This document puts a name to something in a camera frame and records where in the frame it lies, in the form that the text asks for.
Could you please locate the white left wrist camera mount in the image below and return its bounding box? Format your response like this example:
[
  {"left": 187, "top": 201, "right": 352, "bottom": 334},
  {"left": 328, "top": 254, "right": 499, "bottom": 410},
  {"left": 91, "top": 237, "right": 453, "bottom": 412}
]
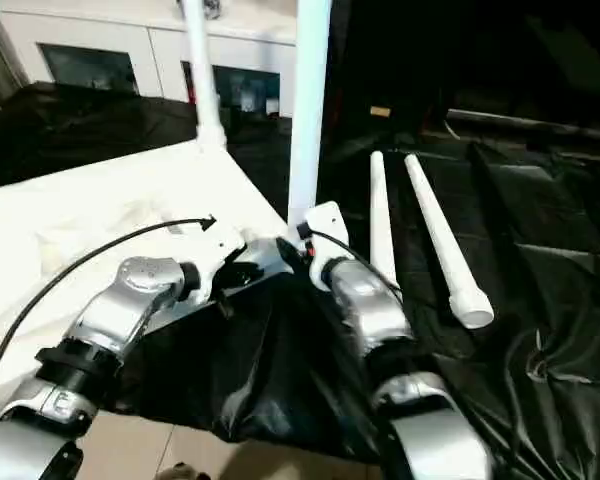
[{"left": 189, "top": 219, "right": 246, "bottom": 306}]

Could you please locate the black flat monitor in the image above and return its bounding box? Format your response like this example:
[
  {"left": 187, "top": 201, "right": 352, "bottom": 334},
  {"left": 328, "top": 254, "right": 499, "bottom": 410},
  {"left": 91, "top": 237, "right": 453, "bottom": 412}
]
[{"left": 447, "top": 108, "right": 600, "bottom": 139}]

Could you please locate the black mat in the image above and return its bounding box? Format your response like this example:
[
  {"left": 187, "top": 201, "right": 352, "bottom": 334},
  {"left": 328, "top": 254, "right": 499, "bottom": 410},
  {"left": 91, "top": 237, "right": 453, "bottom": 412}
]
[{"left": 0, "top": 82, "right": 600, "bottom": 480}]

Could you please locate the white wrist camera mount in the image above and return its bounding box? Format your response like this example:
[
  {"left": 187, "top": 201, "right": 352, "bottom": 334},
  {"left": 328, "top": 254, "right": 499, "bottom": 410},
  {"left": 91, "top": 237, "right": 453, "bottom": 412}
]
[
  {"left": 189, "top": 219, "right": 246, "bottom": 306},
  {"left": 299, "top": 200, "right": 351, "bottom": 291}
]

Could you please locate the black backdrop cloth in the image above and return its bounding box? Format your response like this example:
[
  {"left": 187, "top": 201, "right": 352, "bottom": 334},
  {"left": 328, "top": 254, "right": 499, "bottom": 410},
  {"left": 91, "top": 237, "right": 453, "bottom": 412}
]
[{"left": 329, "top": 0, "right": 600, "bottom": 131}]

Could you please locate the white plastic table leg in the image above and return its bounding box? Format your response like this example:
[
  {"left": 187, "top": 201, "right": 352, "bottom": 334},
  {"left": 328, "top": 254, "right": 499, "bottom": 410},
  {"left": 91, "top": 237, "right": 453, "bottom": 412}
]
[
  {"left": 368, "top": 151, "right": 404, "bottom": 301},
  {"left": 285, "top": 0, "right": 334, "bottom": 242},
  {"left": 178, "top": 0, "right": 229, "bottom": 149},
  {"left": 403, "top": 154, "right": 495, "bottom": 330}
]

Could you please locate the white glass-door cabinet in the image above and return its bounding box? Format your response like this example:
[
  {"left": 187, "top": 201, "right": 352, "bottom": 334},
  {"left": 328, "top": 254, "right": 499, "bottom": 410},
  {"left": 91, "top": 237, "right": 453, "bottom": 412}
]
[{"left": 0, "top": 0, "right": 301, "bottom": 119}]

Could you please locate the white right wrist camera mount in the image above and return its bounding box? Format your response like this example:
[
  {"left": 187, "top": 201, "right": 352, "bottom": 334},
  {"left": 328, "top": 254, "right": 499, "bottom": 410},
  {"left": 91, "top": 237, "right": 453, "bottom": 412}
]
[{"left": 299, "top": 200, "right": 351, "bottom": 291}]

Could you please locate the white plastic table top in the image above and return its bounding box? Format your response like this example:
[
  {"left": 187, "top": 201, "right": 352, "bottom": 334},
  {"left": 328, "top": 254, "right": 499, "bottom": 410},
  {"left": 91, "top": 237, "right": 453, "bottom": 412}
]
[{"left": 0, "top": 138, "right": 297, "bottom": 406}]

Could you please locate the printed box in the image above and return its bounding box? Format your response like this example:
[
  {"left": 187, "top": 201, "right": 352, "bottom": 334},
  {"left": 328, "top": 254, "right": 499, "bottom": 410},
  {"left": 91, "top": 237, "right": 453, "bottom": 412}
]
[{"left": 237, "top": 82, "right": 264, "bottom": 114}]

